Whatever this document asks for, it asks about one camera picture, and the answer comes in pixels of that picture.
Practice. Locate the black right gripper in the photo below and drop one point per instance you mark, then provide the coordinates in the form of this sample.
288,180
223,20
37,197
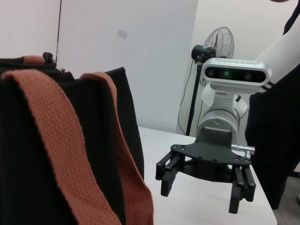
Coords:
211,154

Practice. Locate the silver metal zipper pull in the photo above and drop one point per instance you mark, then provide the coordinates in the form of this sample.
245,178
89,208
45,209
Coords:
62,69

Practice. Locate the person in black apron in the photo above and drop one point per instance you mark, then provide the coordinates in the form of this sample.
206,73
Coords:
274,129

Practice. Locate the black standing fan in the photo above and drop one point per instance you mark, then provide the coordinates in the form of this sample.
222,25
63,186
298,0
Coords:
204,50

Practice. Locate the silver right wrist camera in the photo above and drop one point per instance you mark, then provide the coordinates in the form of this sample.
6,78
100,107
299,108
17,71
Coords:
234,73

